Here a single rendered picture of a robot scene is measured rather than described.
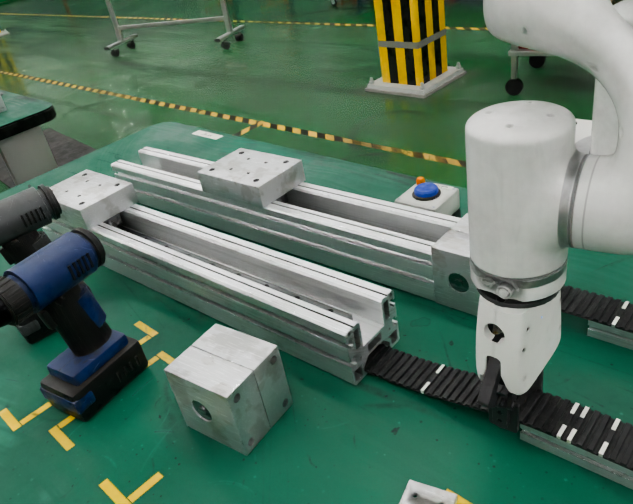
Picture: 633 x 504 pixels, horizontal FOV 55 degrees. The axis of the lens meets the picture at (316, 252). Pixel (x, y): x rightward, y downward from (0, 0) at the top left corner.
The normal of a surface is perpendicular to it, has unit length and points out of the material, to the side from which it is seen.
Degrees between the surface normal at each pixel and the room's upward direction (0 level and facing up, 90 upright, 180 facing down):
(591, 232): 96
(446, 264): 90
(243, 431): 90
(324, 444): 0
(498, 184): 90
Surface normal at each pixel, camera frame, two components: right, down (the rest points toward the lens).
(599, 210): -0.56, 0.18
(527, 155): -0.15, 0.55
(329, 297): -0.64, 0.50
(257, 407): 0.81, 0.19
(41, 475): -0.17, -0.83
